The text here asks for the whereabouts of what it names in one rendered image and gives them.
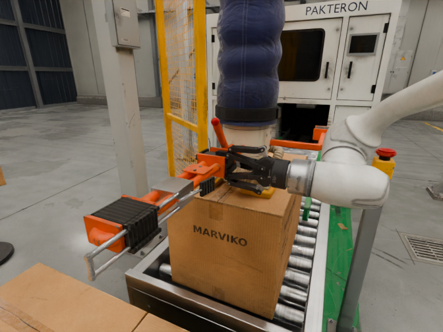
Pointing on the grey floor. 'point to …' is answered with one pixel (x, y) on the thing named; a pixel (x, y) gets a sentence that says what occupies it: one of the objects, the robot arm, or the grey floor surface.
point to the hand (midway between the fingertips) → (215, 163)
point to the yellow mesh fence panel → (184, 80)
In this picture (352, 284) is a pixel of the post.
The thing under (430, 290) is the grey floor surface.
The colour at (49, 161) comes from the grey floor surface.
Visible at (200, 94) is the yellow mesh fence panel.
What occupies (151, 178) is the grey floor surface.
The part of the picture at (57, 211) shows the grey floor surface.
